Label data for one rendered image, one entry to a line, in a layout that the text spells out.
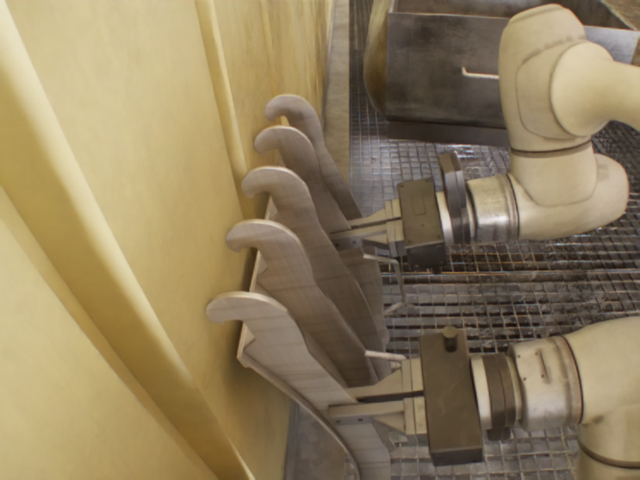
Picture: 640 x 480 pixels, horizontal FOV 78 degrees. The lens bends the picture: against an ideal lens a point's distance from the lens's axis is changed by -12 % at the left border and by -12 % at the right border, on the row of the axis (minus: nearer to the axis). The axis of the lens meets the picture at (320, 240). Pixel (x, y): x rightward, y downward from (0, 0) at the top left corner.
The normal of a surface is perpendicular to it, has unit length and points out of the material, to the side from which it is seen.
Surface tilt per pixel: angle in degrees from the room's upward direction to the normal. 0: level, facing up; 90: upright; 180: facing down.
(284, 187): 90
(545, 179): 66
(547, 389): 34
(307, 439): 0
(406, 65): 90
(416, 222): 13
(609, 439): 78
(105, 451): 90
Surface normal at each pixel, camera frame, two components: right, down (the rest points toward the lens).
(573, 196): -0.16, 0.32
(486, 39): -0.18, 0.70
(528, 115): -0.84, 0.48
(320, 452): -0.06, -0.71
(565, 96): -0.53, 0.40
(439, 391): -0.29, -0.69
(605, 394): -0.52, 0.10
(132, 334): 0.27, 0.66
